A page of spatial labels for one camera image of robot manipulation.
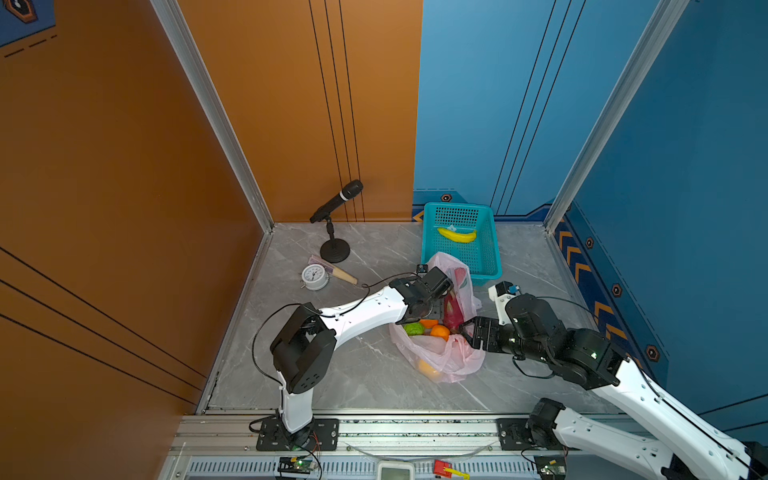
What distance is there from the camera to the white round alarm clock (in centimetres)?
101

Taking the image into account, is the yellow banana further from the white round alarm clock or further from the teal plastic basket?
the white round alarm clock

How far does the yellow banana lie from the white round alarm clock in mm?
481
